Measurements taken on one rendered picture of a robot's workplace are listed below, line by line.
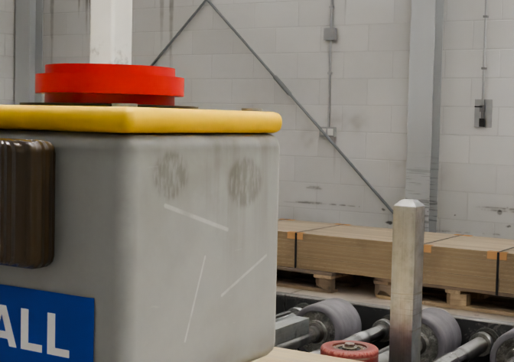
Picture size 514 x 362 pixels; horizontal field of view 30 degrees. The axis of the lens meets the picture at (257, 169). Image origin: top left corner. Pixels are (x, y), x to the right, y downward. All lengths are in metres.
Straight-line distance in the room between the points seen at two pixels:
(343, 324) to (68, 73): 1.68
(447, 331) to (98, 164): 1.67
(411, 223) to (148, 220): 1.17
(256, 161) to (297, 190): 8.16
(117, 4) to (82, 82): 1.27
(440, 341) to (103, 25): 0.85
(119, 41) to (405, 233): 0.53
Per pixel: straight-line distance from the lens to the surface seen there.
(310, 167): 8.35
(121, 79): 0.25
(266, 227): 0.27
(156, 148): 0.22
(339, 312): 1.92
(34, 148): 0.22
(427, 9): 7.74
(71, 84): 0.25
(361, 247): 6.73
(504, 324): 1.92
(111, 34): 1.51
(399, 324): 1.41
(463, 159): 7.79
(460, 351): 1.77
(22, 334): 0.24
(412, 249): 1.39
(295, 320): 1.83
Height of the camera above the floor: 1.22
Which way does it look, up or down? 3 degrees down
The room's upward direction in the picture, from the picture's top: 1 degrees clockwise
